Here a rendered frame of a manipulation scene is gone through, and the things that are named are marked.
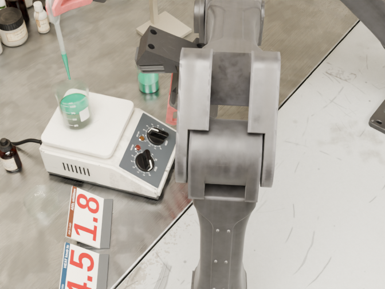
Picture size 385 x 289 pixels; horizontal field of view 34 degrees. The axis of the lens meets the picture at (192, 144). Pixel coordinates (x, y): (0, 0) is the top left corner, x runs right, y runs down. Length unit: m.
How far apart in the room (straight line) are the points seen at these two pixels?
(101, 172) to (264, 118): 0.48
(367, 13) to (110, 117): 0.44
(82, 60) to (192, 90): 0.70
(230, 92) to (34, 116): 0.62
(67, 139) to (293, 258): 0.39
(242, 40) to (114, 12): 0.75
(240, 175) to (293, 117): 0.57
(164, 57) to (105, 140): 0.21
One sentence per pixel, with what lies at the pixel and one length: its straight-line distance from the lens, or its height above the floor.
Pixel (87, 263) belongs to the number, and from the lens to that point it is 0.96.
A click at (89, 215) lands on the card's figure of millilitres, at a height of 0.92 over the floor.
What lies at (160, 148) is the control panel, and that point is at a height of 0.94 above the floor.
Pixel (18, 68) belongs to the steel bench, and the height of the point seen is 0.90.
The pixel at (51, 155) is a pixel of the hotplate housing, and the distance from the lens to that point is 1.02.
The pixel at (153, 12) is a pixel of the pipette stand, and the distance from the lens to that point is 1.27.
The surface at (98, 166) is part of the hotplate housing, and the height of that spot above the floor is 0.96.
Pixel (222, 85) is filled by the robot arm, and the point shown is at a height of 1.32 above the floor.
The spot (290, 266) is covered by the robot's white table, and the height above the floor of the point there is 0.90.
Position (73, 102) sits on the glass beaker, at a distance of 0.95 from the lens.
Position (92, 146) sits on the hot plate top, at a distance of 0.98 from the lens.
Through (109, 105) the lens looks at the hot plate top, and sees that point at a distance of 1.04.
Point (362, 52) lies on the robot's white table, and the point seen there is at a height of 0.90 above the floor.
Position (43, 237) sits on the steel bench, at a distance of 1.01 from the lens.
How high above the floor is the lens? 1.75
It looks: 51 degrees down
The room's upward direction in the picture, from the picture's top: 1 degrees counter-clockwise
